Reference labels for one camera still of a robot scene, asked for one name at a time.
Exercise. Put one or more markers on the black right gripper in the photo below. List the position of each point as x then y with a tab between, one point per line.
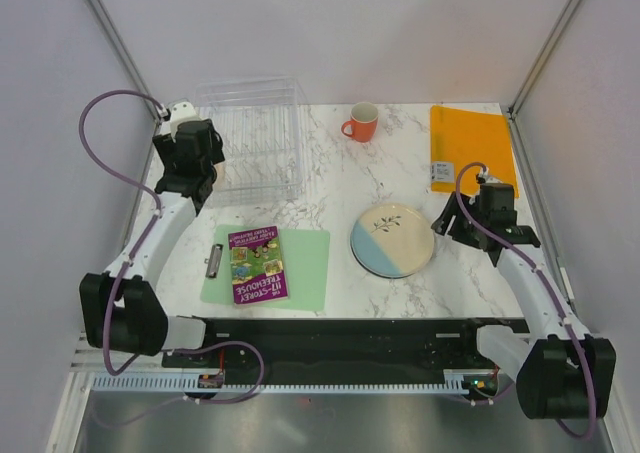
441	223

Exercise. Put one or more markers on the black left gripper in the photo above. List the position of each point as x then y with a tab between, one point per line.
166	148

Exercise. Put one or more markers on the blue white floral plate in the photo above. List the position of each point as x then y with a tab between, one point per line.
392	240

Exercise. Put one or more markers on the cream green plate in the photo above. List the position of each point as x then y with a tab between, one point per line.
219	181

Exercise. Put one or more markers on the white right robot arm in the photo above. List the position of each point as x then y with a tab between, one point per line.
562	371

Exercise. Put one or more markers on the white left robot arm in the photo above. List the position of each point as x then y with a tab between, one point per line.
120	308

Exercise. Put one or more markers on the orange plastic folder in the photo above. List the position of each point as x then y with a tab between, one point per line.
460	137

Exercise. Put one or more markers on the orange ceramic mug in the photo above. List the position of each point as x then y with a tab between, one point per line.
363	122

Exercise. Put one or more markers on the purple treehouse book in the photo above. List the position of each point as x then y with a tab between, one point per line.
257	266

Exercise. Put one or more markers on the green clipboard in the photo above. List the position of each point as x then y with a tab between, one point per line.
306	258

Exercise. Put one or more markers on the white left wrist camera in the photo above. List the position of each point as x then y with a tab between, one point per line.
175	114

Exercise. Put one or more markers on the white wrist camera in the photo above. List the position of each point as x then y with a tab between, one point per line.
484	176
175	114

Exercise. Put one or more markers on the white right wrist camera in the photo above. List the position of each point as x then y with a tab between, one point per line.
484	176

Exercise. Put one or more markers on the clear wire dish rack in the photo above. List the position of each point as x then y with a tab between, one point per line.
258	120

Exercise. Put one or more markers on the right aluminium frame post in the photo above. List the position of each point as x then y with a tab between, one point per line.
551	43

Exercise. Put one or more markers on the aluminium frame post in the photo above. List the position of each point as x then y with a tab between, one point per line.
551	43
110	31

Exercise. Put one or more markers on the left aluminium frame post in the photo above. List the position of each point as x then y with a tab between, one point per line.
110	31

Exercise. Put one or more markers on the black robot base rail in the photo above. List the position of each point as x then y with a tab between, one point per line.
358	350

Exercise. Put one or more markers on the white slotted cable duct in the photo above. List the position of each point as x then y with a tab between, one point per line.
447	382

